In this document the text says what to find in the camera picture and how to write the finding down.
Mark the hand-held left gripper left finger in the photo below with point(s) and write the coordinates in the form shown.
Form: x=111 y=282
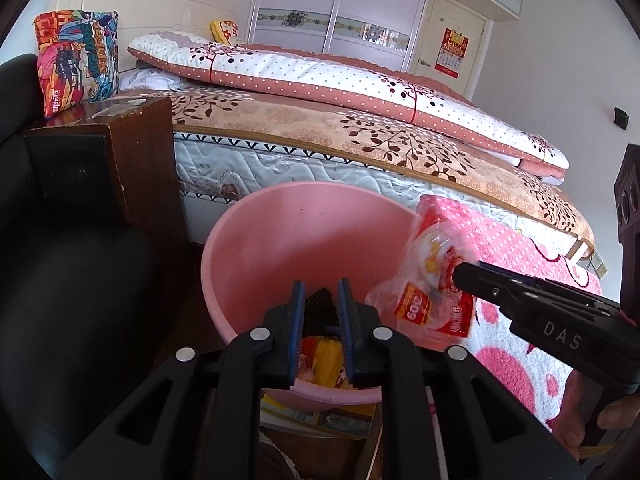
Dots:
x=297 y=332

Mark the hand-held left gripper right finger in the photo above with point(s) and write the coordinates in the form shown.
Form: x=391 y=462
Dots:
x=346 y=332

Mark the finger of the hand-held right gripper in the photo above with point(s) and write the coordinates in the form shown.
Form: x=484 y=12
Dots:
x=480 y=280

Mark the yellow wrapper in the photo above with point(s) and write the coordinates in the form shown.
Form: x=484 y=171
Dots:
x=327 y=360

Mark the black mesh wrapper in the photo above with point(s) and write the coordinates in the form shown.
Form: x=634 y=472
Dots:
x=320 y=307

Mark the clear plastic bag red label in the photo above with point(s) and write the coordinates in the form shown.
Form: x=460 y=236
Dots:
x=425 y=305

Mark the pink plastic bucket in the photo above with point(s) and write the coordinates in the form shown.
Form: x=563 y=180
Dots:
x=300 y=240

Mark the person's right hand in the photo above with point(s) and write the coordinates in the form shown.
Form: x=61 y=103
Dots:
x=572 y=420

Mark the pink dotted fleece blanket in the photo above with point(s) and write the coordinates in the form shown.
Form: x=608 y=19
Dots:
x=505 y=320

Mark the yellow cover book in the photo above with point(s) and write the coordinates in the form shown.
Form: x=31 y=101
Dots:
x=320 y=420

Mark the white quilted mattress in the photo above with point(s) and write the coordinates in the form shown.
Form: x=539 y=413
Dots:
x=310 y=170

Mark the bed with floral quilt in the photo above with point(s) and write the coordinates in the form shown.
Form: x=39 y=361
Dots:
x=310 y=120

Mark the dark wooden nightstand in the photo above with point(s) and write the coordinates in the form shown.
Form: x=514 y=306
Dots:
x=145 y=160

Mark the black padded chair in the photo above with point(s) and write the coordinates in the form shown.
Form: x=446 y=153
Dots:
x=65 y=310

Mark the white pink dotted quilt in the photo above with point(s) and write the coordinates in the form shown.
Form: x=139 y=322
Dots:
x=325 y=77

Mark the white room door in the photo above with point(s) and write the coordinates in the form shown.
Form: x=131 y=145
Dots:
x=460 y=15

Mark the white pillow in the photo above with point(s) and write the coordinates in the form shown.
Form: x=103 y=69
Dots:
x=150 y=80

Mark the yellow patterned pillow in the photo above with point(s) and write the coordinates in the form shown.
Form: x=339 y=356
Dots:
x=226 y=32

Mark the white sliding door wardrobe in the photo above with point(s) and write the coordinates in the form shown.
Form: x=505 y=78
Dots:
x=310 y=0

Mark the colourful printed cushion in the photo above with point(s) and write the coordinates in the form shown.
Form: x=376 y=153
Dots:
x=75 y=65

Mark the cream bed headboard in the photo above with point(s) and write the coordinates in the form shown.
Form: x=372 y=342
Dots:
x=165 y=10

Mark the white wall socket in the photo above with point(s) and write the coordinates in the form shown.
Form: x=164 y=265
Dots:
x=599 y=266

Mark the wooden bed frame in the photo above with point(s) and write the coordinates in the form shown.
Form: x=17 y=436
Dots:
x=580 y=249

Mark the black wall switch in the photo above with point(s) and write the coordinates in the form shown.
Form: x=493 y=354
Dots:
x=621 y=118

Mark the red wall calendar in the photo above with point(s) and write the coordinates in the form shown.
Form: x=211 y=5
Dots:
x=451 y=52

